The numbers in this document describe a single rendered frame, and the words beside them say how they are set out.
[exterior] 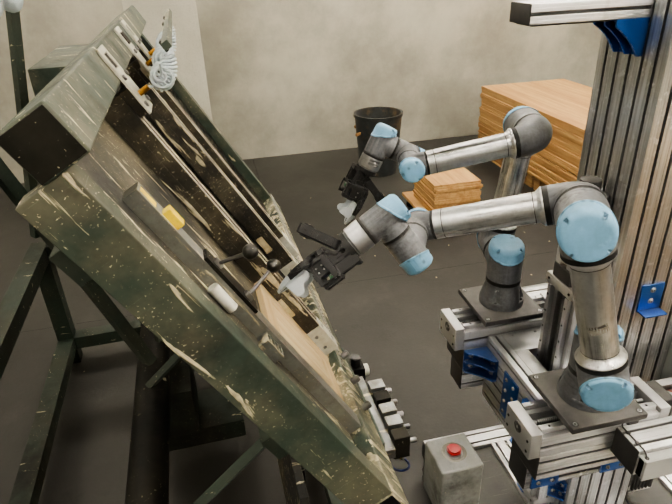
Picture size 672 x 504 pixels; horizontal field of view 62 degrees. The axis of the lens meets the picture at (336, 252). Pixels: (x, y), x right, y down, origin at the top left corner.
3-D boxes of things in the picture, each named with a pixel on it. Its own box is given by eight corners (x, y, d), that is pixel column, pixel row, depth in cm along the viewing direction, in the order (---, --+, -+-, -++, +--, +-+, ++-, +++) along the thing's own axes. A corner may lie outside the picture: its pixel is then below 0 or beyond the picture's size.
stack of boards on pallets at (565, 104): (717, 225, 475) (745, 135, 438) (608, 242, 456) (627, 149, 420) (554, 143, 688) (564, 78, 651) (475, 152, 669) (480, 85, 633)
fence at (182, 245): (350, 434, 167) (361, 426, 167) (121, 200, 119) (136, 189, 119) (346, 422, 172) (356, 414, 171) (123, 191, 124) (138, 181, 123)
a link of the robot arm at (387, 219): (417, 221, 130) (395, 192, 128) (379, 250, 131) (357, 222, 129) (410, 215, 137) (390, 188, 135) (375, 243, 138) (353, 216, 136)
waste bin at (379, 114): (408, 176, 607) (410, 116, 577) (360, 181, 598) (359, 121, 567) (393, 160, 654) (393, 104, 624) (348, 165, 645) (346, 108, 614)
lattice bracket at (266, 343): (274, 363, 144) (284, 356, 143) (258, 347, 140) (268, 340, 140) (272, 354, 147) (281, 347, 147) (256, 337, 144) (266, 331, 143)
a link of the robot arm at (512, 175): (480, 265, 200) (517, 112, 174) (471, 245, 213) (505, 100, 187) (513, 268, 200) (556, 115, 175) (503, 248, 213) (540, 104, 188)
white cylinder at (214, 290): (207, 294, 130) (228, 315, 134) (217, 286, 130) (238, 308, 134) (206, 287, 133) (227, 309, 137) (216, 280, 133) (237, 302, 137)
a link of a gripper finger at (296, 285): (284, 307, 132) (315, 283, 131) (271, 287, 134) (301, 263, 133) (288, 308, 135) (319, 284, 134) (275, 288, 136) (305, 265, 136)
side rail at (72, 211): (357, 516, 146) (392, 493, 145) (13, 210, 91) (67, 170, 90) (351, 497, 151) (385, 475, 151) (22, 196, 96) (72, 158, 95)
